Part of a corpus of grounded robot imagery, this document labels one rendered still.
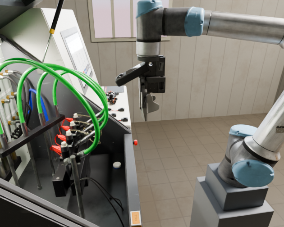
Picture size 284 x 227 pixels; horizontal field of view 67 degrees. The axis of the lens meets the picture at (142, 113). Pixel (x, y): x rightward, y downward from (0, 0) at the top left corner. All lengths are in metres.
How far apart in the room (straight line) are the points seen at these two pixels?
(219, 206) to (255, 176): 0.29
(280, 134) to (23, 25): 1.04
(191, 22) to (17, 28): 0.75
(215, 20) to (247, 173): 0.49
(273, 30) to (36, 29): 0.90
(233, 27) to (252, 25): 0.05
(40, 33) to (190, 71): 2.47
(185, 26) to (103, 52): 2.38
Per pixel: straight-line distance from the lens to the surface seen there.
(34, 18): 1.09
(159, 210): 2.02
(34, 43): 1.10
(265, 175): 0.79
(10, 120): 1.09
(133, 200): 0.79
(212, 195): 1.06
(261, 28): 0.78
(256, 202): 1.06
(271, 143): 0.76
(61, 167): 0.93
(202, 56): 3.26
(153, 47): 0.66
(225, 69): 3.47
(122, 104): 1.43
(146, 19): 0.65
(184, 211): 2.04
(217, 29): 0.77
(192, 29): 0.64
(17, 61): 0.68
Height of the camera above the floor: 1.53
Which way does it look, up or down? 25 degrees down
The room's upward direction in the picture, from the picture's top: straight up
